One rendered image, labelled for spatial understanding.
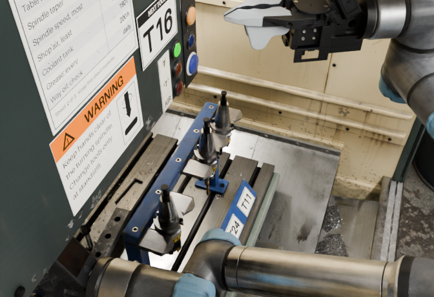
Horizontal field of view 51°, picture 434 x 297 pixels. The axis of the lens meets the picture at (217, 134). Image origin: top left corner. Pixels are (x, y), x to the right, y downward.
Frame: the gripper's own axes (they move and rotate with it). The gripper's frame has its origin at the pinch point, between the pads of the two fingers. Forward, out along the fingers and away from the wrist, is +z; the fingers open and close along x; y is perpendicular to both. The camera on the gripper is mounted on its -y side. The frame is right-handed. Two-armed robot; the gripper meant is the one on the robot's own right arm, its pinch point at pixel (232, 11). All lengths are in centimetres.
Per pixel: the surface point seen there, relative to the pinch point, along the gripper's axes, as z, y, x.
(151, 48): 11.8, -0.9, -9.4
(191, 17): 5.9, 0.1, -0.6
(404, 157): -68, 79, 39
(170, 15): 9.0, -2.7, -4.6
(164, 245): 14, 49, -3
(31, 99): 21.8, -7.7, -26.4
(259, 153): -23, 89, 58
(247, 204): -11, 78, 27
